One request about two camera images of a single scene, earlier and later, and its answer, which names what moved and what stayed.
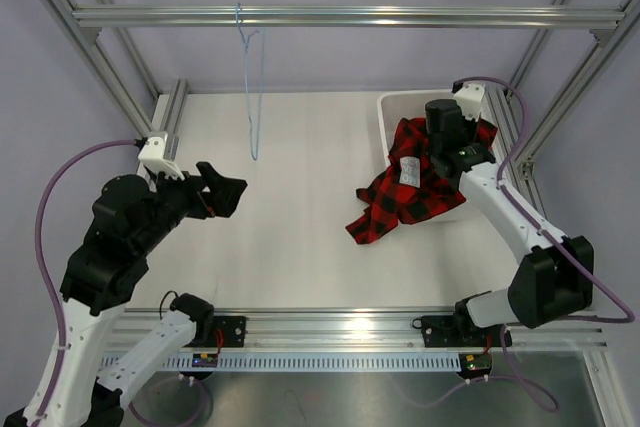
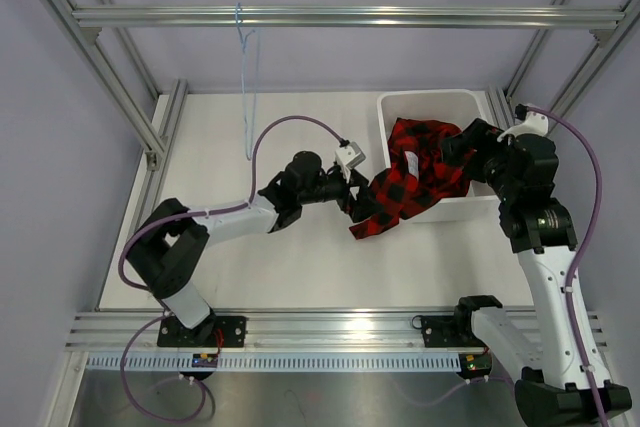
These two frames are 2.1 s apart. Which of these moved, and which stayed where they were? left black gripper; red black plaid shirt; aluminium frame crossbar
Moved: left black gripper; red black plaid shirt
Stayed: aluminium frame crossbar
